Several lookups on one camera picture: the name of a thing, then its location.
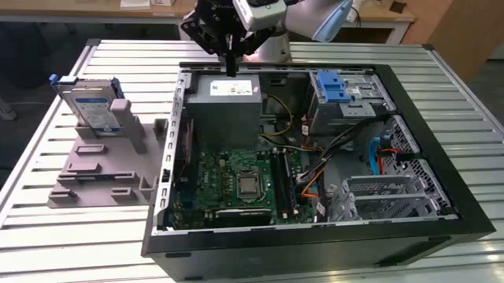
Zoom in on multicolour power wire bundle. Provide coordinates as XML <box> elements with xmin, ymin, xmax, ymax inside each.
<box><xmin>260</xmin><ymin>134</ymin><xmax>328</xmax><ymax>152</ymax></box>

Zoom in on hard disk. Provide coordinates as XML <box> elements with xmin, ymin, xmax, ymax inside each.
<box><xmin>50</xmin><ymin>75</ymin><xmax>126</xmax><ymax>138</ymax></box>

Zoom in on black PC case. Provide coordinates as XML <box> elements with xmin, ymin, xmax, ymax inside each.
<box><xmin>141</xmin><ymin>61</ymin><xmax>498</xmax><ymax>282</ymax></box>

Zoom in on orange red wire bundle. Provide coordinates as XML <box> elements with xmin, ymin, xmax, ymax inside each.
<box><xmin>301</xmin><ymin>173</ymin><xmax>326</xmax><ymax>199</ymax></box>

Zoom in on orange wire with black plug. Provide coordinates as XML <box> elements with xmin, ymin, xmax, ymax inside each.
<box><xmin>376</xmin><ymin>147</ymin><xmax>421</xmax><ymax>177</ymax></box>

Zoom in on black graphics card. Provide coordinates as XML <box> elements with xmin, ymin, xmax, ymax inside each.
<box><xmin>205</xmin><ymin>208</ymin><xmax>273</xmax><ymax>228</ymax></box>

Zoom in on wooden desk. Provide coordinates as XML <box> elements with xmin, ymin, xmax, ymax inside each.
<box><xmin>0</xmin><ymin>0</ymin><xmax>419</xmax><ymax>45</ymax></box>

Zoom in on white paper sheet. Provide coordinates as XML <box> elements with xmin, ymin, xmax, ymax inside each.
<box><xmin>121</xmin><ymin>0</ymin><xmax>151</xmax><ymax>11</ymax></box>

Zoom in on black RAM slot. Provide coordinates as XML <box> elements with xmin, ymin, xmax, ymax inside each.
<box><xmin>284</xmin><ymin>150</ymin><xmax>300</xmax><ymax>216</ymax></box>
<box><xmin>272</xmin><ymin>149</ymin><xmax>286</xmax><ymax>218</ymax></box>

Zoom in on green motherboard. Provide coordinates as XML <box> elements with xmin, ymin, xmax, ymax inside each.
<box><xmin>173</xmin><ymin>149</ymin><xmax>316</xmax><ymax>229</ymax></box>

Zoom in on grey desk foot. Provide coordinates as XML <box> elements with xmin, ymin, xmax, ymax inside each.
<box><xmin>0</xmin><ymin>97</ymin><xmax>18</xmax><ymax>121</ymax></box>

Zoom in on blue plastic drive latch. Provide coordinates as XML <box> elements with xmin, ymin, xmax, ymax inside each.
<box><xmin>317</xmin><ymin>71</ymin><xmax>352</xmax><ymax>103</ymax></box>

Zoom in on grey power supply unit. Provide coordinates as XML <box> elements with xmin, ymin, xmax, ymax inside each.
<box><xmin>185</xmin><ymin>73</ymin><xmax>264</xmax><ymax>151</ymax></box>

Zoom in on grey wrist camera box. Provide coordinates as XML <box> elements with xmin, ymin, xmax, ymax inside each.
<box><xmin>231</xmin><ymin>0</ymin><xmax>286</xmax><ymax>32</ymax></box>

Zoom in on black cable bundle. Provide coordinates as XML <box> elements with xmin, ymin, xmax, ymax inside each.
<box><xmin>297</xmin><ymin>114</ymin><xmax>397</xmax><ymax>183</ymax></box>
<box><xmin>314</xmin><ymin>176</ymin><xmax>330</xmax><ymax>223</ymax></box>

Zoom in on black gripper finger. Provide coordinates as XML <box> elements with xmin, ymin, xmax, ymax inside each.
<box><xmin>231</xmin><ymin>26</ymin><xmax>285</xmax><ymax>78</ymax></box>
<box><xmin>179</xmin><ymin>10</ymin><xmax>234</xmax><ymax>78</ymax></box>

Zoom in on yellow wires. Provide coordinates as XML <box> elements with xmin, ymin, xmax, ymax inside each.
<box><xmin>260</xmin><ymin>93</ymin><xmax>294</xmax><ymax>138</ymax></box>

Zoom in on metal optical drive cage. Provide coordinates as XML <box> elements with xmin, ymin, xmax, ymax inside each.
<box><xmin>306</xmin><ymin>70</ymin><xmax>397</xmax><ymax>136</ymax></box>

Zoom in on light blue wire with label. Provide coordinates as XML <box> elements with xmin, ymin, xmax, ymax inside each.
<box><xmin>302</xmin><ymin>182</ymin><xmax>328</xmax><ymax>215</ymax></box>

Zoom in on brown wooden cabinet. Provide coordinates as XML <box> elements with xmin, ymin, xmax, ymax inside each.
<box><xmin>401</xmin><ymin>0</ymin><xmax>504</xmax><ymax>83</ymax></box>

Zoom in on metal CPU socket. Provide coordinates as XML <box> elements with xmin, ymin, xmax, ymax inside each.
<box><xmin>235</xmin><ymin>169</ymin><xmax>264</xmax><ymax>205</ymax></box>

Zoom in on silver CPU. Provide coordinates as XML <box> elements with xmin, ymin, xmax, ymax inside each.
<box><xmin>238</xmin><ymin>176</ymin><xmax>262</xmax><ymax>194</ymax></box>

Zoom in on grey parts rack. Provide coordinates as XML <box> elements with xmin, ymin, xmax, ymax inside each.
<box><xmin>46</xmin><ymin>98</ymin><xmax>170</xmax><ymax>209</ymax></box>

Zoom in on blue data wire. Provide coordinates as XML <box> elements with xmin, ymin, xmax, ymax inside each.
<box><xmin>369</xmin><ymin>134</ymin><xmax>395</xmax><ymax>177</ymax></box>

